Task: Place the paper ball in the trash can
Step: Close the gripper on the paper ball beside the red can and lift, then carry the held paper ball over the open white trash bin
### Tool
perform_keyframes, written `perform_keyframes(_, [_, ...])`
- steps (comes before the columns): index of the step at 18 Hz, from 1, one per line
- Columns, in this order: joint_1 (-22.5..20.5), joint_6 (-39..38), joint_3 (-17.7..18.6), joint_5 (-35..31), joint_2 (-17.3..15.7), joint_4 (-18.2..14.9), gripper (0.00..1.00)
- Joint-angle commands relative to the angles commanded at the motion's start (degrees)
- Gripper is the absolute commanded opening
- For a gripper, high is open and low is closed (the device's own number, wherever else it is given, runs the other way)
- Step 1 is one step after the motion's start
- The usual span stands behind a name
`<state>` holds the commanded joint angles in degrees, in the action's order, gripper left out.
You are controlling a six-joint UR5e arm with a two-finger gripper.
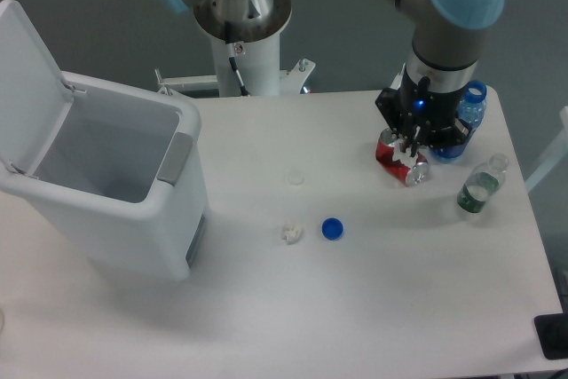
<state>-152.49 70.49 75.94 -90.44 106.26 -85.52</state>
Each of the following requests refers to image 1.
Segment clear bottle green label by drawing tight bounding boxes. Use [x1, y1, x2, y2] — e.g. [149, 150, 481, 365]
[456, 154, 509, 214]

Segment white trash bin lid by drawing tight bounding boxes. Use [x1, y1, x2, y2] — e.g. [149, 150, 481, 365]
[1, 0, 74, 175]

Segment white crumpled paper ball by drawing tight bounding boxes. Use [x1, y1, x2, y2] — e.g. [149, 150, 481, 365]
[280, 221, 304, 245]

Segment black device at table edge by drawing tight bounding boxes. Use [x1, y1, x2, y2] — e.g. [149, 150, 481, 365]
[534, 313, 567, 360]

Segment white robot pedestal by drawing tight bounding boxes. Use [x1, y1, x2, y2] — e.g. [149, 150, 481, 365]
[154, 34, 316, 98]

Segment blue bottle cap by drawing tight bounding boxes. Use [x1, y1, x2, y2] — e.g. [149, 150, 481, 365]
[320, 217, 344, 241]

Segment blue plastic water bottle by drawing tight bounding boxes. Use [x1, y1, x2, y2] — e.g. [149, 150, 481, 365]
[429, 80, 489, 163]

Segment red crushed soda can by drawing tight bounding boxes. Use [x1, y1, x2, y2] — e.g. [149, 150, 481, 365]
[375, 128, 430, 186]

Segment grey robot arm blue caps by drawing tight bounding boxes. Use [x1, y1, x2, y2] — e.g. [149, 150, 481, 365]
[163, 0, 505, 156]

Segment white frame at right edge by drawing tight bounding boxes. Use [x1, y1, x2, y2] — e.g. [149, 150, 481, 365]
[525, 107, 567, 193]

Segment white trash bin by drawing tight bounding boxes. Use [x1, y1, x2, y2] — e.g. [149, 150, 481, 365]
[1, 75, 208, 280]

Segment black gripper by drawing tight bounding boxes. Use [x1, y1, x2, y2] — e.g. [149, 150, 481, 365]
[375, 75, 472, 158]

